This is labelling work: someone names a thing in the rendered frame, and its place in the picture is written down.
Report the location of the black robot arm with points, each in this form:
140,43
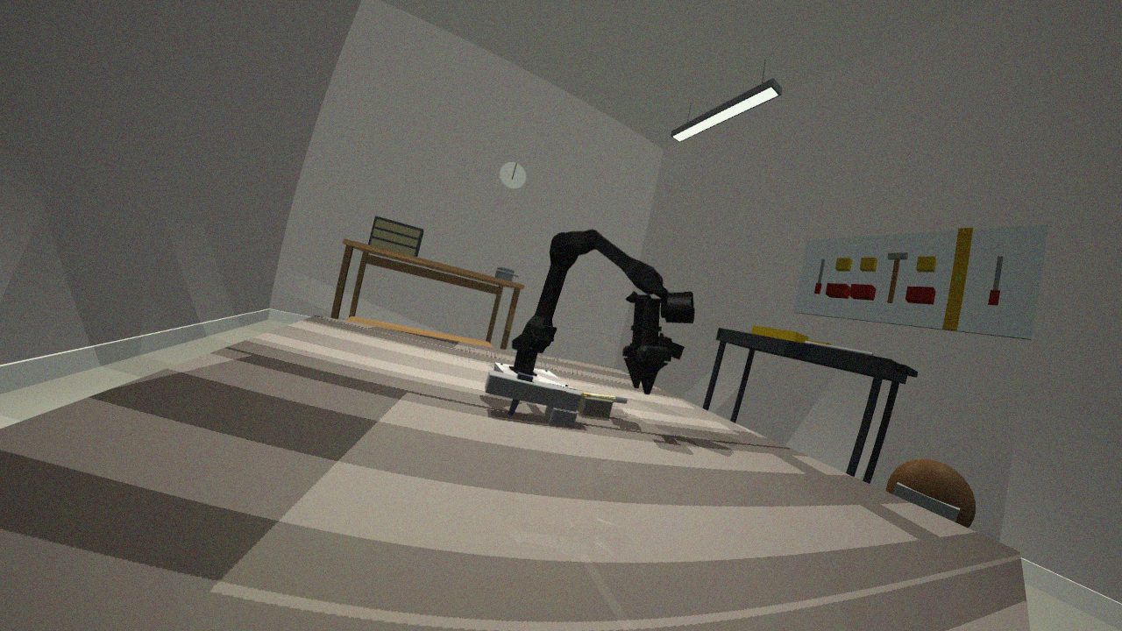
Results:
565,248

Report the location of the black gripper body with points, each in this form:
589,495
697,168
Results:
644,343

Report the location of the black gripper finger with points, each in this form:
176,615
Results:
633,371
648,372

